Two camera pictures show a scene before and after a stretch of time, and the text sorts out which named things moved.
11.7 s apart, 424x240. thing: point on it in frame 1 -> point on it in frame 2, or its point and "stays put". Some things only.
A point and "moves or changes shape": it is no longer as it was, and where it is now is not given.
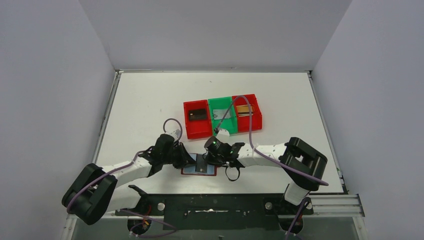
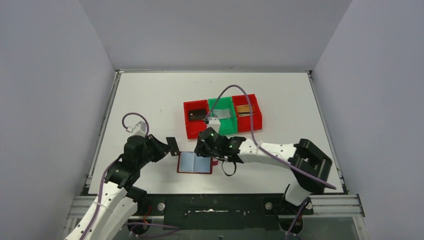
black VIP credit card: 201,164 moves or changes shape
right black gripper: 211,160 -> 201,150
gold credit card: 243,110 stays put
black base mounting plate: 220,211 stays put
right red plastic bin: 243,122 stays put
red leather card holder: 201,167 stays put
